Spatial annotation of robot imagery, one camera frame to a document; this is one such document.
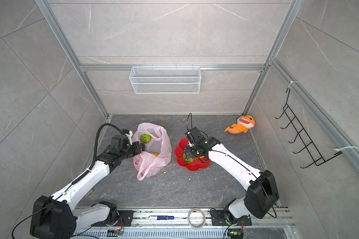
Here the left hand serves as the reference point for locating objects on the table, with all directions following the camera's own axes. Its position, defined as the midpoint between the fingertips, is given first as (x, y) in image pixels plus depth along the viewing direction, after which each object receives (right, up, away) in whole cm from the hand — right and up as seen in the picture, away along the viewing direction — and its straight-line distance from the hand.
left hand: (144, 143), depth 84 cm
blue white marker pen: (+11, -36, -11) cm, 39 cm away
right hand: (+27, -4, -2) cm, 28 cm away
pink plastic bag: (+5, -8, +13) cm, 17 cm away
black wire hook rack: (+77, -3, -24) cm, 81 cm away
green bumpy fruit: (+26, -11, +6) cm, 29 cm away
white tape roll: (+33, -37, -11) cm, 51 cm away
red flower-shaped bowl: (+31, -15, +9) cm, 35 cm away
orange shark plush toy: (+67, +13, +22) cm, 72 cm away
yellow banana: (+7, -6, -3) cm, 10 cm away
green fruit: (-3, +2, +14) cm, 15 cm away
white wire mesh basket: (+8, +42, +17) cm, 46 cm away
